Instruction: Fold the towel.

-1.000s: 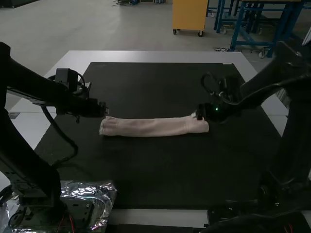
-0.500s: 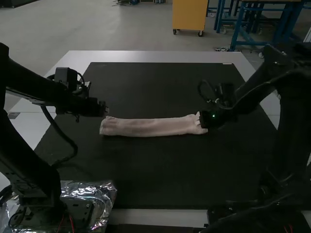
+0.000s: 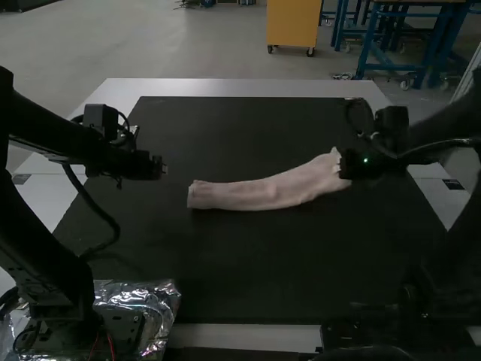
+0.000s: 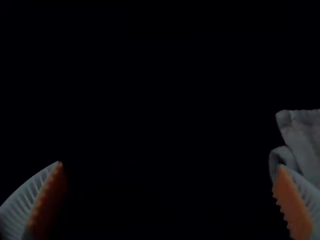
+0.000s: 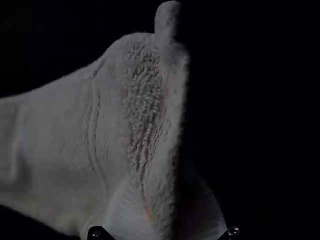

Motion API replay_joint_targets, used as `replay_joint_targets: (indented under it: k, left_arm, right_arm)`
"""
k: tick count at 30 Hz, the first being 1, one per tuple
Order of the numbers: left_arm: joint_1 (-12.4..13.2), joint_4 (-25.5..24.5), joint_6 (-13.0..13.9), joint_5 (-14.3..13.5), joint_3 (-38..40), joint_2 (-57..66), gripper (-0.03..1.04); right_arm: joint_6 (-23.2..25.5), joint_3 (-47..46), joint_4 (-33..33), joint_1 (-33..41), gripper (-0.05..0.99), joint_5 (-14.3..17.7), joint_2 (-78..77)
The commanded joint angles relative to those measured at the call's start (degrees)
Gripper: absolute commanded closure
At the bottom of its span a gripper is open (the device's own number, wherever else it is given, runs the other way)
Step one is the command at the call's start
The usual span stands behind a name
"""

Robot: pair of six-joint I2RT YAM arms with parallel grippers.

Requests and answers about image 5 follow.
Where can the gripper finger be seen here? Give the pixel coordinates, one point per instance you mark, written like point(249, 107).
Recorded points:
point(200, 212)
point(125, 212)

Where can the pale towel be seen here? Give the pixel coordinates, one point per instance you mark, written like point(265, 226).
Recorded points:
point(75, 140)

